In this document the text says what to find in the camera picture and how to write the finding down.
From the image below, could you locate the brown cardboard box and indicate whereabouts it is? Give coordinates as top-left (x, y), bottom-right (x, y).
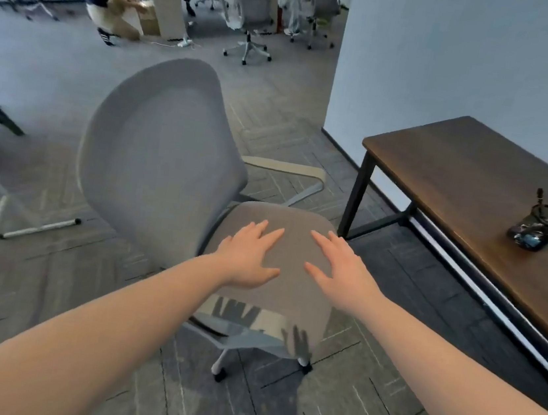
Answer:
top-left (135, 0), bottom-right (164, 38)

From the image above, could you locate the person's left hand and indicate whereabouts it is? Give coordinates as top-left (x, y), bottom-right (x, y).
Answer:
top-left (210, 214), bottom-right (287, 294)

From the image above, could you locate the white metal stand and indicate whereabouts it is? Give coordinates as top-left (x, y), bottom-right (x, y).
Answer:
top-left (0, 131), bottom-right (92, 250)

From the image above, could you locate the black strapped device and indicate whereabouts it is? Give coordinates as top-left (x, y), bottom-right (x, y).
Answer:
top-left (504, 184), bottom-right (548, 254)

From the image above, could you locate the person's right forearm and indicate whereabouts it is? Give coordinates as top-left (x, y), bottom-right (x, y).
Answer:
top-left (343, 291), bottom-right (548, 415)

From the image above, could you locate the person's left forearm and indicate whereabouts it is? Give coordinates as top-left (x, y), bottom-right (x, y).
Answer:
top-left (0, 226), bottom-right (231, 415)

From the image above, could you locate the grey fabric office chair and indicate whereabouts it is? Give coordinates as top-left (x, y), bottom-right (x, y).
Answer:
top-left (52, 46), bottom-right (361, 396)

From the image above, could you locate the person's right hand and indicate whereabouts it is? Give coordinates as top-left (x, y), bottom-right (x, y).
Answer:
top-left (299, 228), bottom-right (391, 318)

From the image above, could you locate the dark wooden table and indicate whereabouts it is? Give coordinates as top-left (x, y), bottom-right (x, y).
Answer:
top-left (321, 102), bottom-right (548, 394)

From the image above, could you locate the white cabinet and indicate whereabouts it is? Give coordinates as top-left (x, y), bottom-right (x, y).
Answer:
top-left (139, 0), bottom-right (193, 44)

